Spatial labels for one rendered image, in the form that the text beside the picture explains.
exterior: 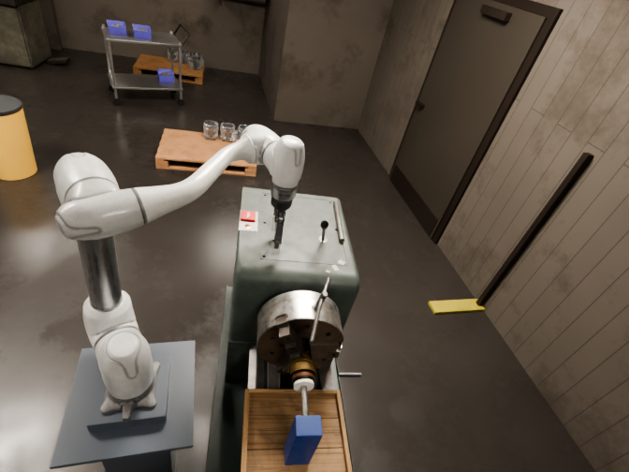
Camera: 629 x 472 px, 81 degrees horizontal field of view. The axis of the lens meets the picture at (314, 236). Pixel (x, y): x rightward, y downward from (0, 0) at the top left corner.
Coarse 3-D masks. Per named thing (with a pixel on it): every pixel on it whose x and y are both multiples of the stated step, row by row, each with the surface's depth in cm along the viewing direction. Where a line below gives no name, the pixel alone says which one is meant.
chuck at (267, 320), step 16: (288, 304) 128; (304, 304) 127; (272, 320) 126; (288, 320) 123; (304, 320) 124; (320, 320) 125; (336, 320) 131; (272, 336) 128; (304, 336) 130; (320, 336) 130; (336, 336) 131; (272, 352) 134; (304, 352) 136
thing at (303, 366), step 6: (306, 354) 127; (300, 360) 123; (306, 360) 124; (294, 366) 123; (300, 366) 122; (306, 366) 122; (312, 366) 124; (294, 372) 122; (300, 372) 121; (306, 372) 121; (312, 372) 123; (294, 378) 121; (312, 378) 121
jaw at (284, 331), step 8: (280, 320) 125; (280, 328) 124; (288, 328) 123; (280, 336) 122; (288, 336) 122; (296, 336) 126; (288, 344) 124; (296, 344) 123; (288, 352) 124; (296, 352) 124
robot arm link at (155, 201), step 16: (256, 128) 125; (240, 144) 121; (256, 144) 122; (208, 160) 113; (224, 160) 115; (256, 160) 125; (192, 176) 105; (208, 176) 108; (144, 192) 94; (160, 192) 97; (176, 192) 99; (192, 192) 102; (144, 208) 93; (160, 208) 97; (176, 208) 101; (144, 224) 97
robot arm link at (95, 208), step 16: (80, 192) 89; (96, 192) 90; (112, 192) 92; (128, 192) 93; (64, 208) 87; (80, 208) 87; (96, 208) 88; (112, 208) 89; (128, 208) 91; (64, 224) 86; (80, 224) 86; (96, 224) 88; (112, 224) 90; (128, 224) 92; (80, 240) 90
